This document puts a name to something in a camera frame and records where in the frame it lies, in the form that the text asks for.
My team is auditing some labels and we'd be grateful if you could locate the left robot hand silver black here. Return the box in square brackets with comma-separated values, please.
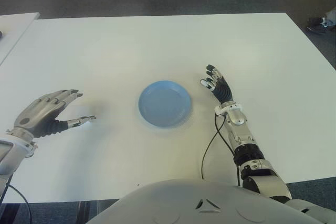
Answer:
[13, 89, 97, 138]

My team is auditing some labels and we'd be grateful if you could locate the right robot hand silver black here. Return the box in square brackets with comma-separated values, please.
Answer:
[200, 63, 235, 105]

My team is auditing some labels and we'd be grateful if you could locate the thin black cable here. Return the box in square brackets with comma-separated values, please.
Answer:
[201, 118, 226, 180]
[214, 114, 241, 187]
[0, 174, 30, 224]

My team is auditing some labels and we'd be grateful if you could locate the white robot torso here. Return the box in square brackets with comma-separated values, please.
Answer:
[91, 179, 336, 224]

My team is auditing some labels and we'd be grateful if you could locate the metal table leg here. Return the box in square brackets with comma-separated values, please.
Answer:
[78, 199, 119, 224]

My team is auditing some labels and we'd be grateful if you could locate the black sneaker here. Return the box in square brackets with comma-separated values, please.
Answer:
[307, 16, 329, 35]

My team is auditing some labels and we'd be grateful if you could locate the white side table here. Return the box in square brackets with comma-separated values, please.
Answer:
[0, 13, 40, 66]

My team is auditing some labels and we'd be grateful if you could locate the blue round plate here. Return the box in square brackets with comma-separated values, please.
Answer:
[138, 80, 193, 130]

